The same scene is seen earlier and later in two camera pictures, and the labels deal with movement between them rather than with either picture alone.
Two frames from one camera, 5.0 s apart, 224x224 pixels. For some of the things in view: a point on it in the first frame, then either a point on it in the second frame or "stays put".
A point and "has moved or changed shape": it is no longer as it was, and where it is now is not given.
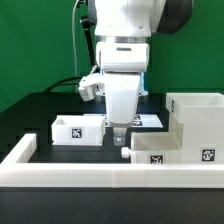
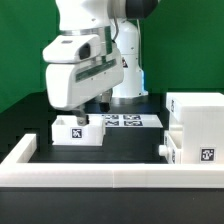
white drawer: x=78 y=130 stays put
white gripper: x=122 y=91 to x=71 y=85
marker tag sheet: x=141 y=121 stays put
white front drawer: x=155 y=148 has moved or changed shape
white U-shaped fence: x=16 y=172 stays put
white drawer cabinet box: x=201 y=117 stays put
